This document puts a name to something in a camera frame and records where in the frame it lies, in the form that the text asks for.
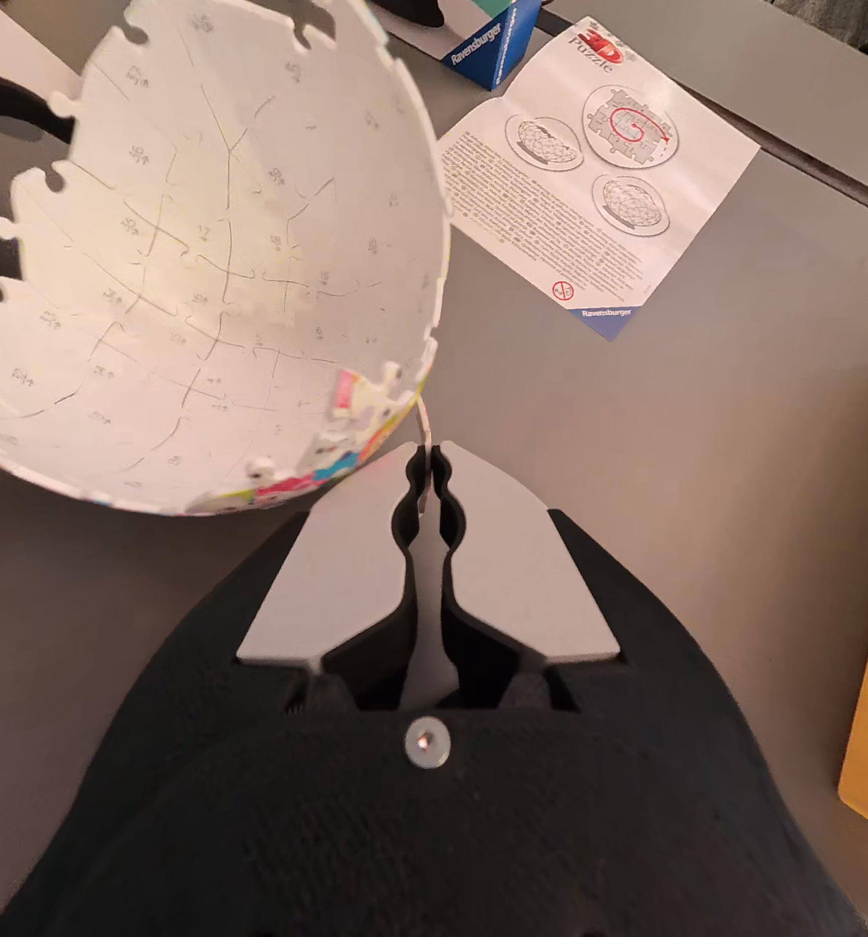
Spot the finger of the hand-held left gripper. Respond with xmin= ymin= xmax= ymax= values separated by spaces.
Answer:
xmin=0 ymin=0 xmax=85 ymax=145

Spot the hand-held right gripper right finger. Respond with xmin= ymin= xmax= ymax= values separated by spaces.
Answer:
xmin=430 ymin=441 xmax=623 ymax=672

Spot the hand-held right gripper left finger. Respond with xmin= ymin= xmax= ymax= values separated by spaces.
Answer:
xmin=235 ymin=441 xmax=430 ymax=672

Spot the single curved puzzle piece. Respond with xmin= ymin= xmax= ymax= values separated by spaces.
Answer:
xmin=413 ymin=394 xmax=435 ymax=517

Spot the half-built colourful puzzle ball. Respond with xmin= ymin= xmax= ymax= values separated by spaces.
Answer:
xmin=0 ymin=0 xmax=455 ymax=518

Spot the colourful puzzle box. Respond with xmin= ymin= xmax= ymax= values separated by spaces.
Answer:
xmin=370 ymin=0 xmax=546 ymax=92

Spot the folded paper instruction leaflet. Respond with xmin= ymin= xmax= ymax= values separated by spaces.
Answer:
xmin=437 ymin=16 xmax=762 ymax=343

